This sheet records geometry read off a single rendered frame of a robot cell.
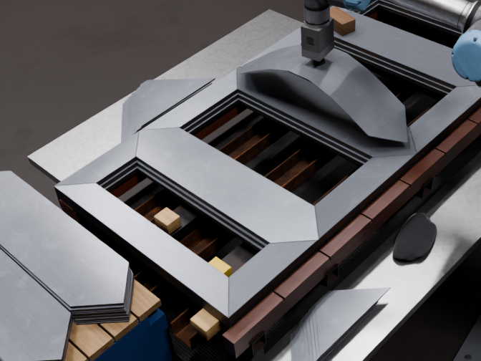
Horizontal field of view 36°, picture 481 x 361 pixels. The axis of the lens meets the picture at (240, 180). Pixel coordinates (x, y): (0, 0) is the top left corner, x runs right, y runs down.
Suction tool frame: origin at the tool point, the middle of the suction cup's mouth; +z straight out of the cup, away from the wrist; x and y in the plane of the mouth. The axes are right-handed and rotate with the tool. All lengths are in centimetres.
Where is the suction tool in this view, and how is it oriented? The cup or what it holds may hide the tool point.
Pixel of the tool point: (318, 65)
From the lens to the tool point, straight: 231.0
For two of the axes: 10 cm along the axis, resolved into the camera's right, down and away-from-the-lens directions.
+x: 8.1, 3.4, -4.9
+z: 0.9, 7.4, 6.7
